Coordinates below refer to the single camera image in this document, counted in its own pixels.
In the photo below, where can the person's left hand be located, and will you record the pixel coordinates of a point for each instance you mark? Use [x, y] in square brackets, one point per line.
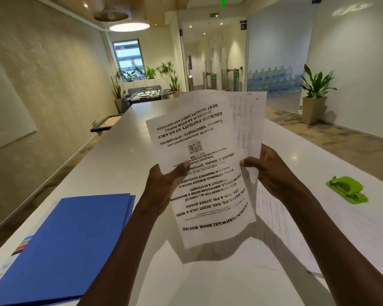
[156, 191]

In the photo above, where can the person's right hand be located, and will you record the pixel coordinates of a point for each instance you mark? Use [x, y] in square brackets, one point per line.
[274, 173]

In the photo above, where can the person's right thumb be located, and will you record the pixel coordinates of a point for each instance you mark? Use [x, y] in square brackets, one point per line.
[249, 162]

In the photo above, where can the person's left thumb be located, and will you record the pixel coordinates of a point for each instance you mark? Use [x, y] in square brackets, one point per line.
[178, 172]

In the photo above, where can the white grid paper sheet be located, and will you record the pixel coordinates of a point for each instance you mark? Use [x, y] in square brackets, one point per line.
[247, 124]

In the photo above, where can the white printed text paper sheet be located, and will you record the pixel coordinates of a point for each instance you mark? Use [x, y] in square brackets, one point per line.
[204, 140]

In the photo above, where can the person's right forearm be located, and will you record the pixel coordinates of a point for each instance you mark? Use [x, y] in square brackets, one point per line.
[332, 248]

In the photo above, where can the person's left forearm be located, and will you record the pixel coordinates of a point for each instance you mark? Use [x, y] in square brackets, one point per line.
[121, 258]

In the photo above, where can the white ruled paper sheet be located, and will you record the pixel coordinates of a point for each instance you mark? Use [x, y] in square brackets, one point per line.
[274, 226]

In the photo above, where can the foosball table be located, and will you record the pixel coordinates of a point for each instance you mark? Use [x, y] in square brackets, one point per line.
[146, 96]

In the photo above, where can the grey turnstile gate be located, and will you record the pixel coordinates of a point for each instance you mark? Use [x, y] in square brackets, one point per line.
[213, 80]
[234, 79]

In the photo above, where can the row of water bottles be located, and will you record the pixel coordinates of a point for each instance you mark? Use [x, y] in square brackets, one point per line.
[271, 78]

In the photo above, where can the low wooden game table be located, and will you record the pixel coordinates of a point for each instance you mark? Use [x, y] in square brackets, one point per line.
[107, 122]

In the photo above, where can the tall-leaf potted floor plant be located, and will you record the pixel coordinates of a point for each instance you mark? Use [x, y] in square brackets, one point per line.
[175, 84]
[117, 92]

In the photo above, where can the potted plant in beige planter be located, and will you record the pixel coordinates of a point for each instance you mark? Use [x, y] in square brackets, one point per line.
[314, 98]

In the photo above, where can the green hole punch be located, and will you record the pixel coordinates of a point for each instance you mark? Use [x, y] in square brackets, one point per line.
[348, 188]

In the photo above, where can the row of green plants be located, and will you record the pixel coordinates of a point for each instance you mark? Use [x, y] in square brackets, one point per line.
[150, 72]

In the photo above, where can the window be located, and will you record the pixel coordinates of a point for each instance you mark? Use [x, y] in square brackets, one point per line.
[128, 57]

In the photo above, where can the blue paper folder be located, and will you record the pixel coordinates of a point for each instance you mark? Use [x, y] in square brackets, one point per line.
[67, 248]

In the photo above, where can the round white ceiling lamp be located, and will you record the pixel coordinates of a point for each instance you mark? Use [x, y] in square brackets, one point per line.
[129, 27]

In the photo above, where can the round wooden ceiling disc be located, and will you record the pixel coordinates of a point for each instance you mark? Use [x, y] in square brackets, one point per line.
[111, 15]

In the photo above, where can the blue wall sign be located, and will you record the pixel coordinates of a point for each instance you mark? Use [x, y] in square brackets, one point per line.
[243, 25]

